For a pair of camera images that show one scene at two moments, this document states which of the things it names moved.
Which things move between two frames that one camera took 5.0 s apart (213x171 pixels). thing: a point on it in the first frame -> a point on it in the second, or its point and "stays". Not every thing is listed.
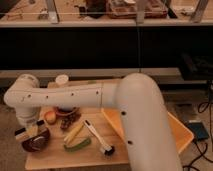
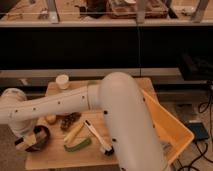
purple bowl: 37,143 stays
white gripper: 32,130 -> 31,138
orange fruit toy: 50,117 stays
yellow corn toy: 70,136 stays
